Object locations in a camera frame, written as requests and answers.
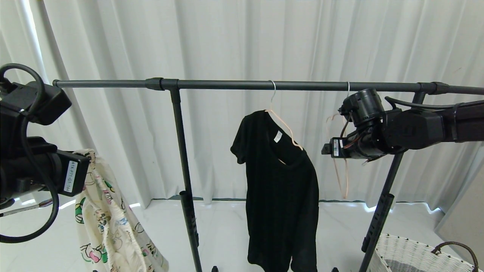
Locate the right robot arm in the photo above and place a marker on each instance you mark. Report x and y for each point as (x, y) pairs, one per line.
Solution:
(416, 128)

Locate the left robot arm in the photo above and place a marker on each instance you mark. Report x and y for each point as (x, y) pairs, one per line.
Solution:
(38, 170)

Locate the cream printed garment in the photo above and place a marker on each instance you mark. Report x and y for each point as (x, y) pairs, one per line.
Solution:
(109, 226)

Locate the black clothes rack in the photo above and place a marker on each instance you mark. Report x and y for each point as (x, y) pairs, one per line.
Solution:
(227, 84)

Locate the white laundry basket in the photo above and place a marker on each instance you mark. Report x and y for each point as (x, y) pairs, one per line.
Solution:
(401, 249)

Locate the white curtain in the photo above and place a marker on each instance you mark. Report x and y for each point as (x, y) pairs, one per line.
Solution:
(227, 37)

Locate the black short-sleeved shirt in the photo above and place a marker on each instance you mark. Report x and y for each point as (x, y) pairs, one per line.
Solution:
(280, 196)

